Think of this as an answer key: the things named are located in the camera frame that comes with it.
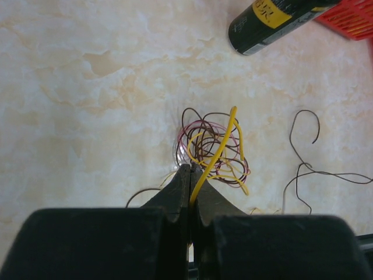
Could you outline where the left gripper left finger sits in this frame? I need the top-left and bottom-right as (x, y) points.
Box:
(1, 164), (191, 279)

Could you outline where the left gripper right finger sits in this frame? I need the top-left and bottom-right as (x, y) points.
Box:
(191, 182), (372, 279)

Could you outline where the wire bundle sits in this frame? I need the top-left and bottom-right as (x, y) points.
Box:
(125, 107), (252, 208)

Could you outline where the yellow wire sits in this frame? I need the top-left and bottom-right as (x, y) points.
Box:
(186, 106), (251, 208)

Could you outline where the black drink can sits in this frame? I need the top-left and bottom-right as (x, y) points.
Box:
(228, 0), (340, 55)

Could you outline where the red plastic shopping basket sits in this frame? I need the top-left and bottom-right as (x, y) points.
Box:
(315, 0), (373, 41)

